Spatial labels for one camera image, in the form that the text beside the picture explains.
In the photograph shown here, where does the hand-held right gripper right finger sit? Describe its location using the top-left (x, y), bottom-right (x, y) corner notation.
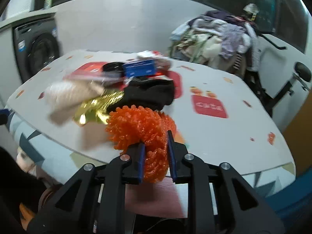
top-left (166, 130), bottom-right (285, 234)

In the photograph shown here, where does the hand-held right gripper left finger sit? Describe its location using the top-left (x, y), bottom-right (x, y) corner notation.
top-left (27, 143), bottom-right (147, 234)

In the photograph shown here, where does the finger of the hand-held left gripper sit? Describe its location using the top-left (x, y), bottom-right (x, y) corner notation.
top-left (0, 109), bottom-right (10, 125)

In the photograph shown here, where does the orange spiky ball toy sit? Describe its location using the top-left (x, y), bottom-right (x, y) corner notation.
top-left (105, 105), bottom-right (177, 183)

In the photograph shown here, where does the black cloth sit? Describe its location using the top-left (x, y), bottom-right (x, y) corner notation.
top-left (107, 79), bottom-right (176, 111)

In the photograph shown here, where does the gold foil wrapper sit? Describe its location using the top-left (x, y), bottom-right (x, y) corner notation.
top-left (73, 89), bottom-right (126, 126)

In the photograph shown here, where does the red and white box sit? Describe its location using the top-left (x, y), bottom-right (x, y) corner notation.
top-left (124, 70), bottom-right (172, 85)

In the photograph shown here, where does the grey washing machine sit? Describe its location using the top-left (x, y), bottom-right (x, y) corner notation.
top-left (12, 17), bottom-right (64, 82)

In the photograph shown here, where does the blue cardboard box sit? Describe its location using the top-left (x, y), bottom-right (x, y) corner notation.
top-left (122, 59), bottom-right (158, 77)

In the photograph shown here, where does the black round lid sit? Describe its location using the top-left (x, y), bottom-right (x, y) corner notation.
top-left (102, 63), bottom-right (125, 75)

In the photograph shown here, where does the white counter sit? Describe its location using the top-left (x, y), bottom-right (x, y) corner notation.
top-left (0, 7), bottom-right (58, 32)

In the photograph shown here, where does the white plastic bag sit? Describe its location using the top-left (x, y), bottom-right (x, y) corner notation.
top-left (135, 50), bottom-right (172, 67)

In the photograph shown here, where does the pile of clothes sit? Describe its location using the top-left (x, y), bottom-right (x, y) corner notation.
top-left (168, 10), bottom-right (261, 76)

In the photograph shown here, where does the black exercise bike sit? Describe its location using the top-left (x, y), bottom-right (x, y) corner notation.
top-left (244, 33), bottom-right (312, 117)

